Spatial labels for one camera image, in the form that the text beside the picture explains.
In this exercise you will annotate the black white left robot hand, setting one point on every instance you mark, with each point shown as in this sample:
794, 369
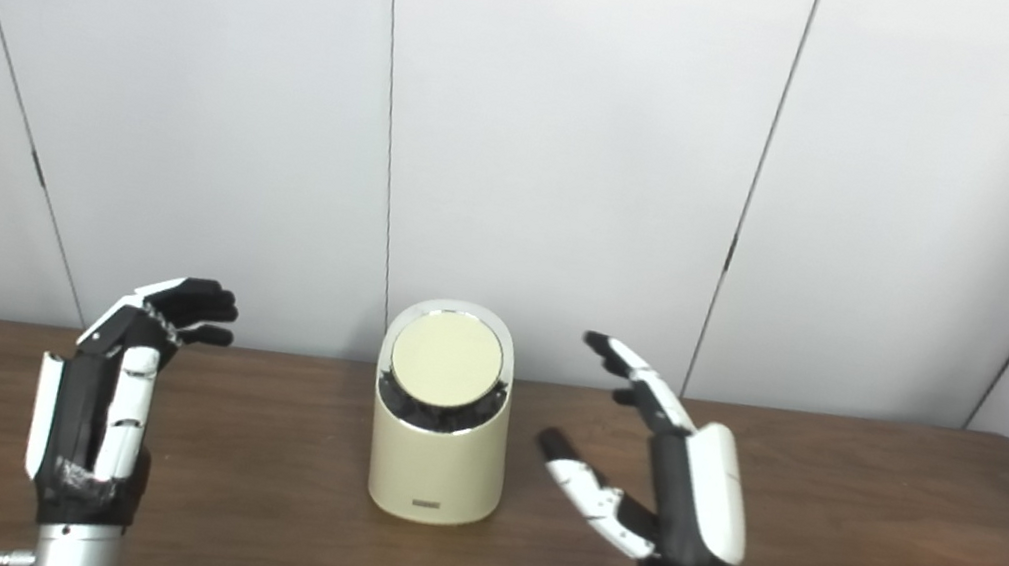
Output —
75, 428

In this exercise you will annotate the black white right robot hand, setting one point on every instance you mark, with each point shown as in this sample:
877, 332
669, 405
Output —
700, 517

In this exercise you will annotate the cream-colored round bin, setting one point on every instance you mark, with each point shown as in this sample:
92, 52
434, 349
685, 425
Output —
434, 469

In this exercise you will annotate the black wall panel hinge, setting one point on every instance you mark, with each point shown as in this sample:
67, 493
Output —
730, 254
38, 169

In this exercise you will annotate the cream round bin lid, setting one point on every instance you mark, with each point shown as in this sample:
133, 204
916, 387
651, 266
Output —
447, 358

